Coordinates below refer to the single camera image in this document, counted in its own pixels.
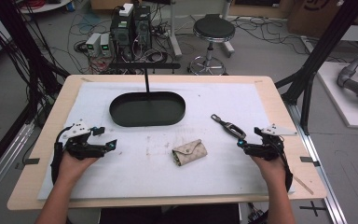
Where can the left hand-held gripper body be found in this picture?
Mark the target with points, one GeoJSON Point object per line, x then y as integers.
{"type": "Point", "coordinates": [80, 147]}

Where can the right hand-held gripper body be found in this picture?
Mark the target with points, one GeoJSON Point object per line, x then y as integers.
{"type": "Point", "coordinates": [268, 149]}

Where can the person's right hand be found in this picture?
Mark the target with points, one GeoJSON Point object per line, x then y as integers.
{"type": "Point", "coordinates": [271, 171]}

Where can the person's left hand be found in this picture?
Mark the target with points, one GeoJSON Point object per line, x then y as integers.
{"type": "Point", "coordinates": [74, 169]}

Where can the black metal key clip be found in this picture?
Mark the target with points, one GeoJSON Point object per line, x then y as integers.
{"type": "Point", "coordinates": [230, 127]}

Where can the black tape strip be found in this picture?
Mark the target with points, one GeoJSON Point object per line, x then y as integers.
{"type": "Point", "coordinates": [309, 160]}
{"type": "Point", "coordinates": [31, 161]}

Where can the light wooden table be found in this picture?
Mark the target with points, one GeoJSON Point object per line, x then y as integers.
{"type": "Point", "coordinates": [56, 102]}

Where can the black oval tray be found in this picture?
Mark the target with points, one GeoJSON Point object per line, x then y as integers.
{"type": "Point", "coordinates": [147, 110]}

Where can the beige patterned key pouch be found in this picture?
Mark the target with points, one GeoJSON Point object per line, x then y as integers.
{"type": "Point", "coordinates": [190, 152]}

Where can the white foam mat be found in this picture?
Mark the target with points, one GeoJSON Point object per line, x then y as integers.
{"type": "Point", "coordinates": [155, 174]}

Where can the black T-shaped stand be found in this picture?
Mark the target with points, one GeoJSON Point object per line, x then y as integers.
{"type": "Point", "coordinates": [146, 66]}

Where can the white floor platform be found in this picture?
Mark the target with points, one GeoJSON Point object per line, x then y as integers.
{"type": "Point", "coordinates": [341, 105]}

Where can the grey power supply unit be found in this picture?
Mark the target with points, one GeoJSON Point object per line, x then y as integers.
{"type": "Point", "coordinates": [93, 43]}
{"type": "Point", "coordinates": [105, 45]}

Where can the person's dark lap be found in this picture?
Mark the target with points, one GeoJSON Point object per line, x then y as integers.
{"type": "Point", "coordinates": [167, 215]}

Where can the black computer tower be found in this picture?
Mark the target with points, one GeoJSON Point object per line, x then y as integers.
{"type": "Point", "coordinates": [121, 34]}
{"type": "Point", "coordinates": [143, 28]}

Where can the black round stool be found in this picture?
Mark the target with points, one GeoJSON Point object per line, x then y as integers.
{"type": "Point", "coordinates": [213, 29]}

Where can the white table leg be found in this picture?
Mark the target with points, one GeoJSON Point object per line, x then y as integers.
{"type": "Point", "coordinates": [174, 34]}

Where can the brown cardboard box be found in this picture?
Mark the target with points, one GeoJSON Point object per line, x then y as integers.
{"type": "Point", "coordinates": [304, 15]}

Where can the small white box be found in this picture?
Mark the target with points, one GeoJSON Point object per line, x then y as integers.
{"type": "Point", "coordinates": [126, 9]}

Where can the white round table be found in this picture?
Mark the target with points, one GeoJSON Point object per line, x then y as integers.
{"type": "Point", "coordinates": [43, 5]}

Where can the aluminium floor rail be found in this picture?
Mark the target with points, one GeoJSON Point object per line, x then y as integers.
{"type": "Point", "coordinates": [323, 177]}
{"type": "Point", "coordinates": [3, 161]}

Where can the black metal frame post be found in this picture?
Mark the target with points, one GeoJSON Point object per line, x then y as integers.
{"type": "Point", "coordinates": [320, 53]}

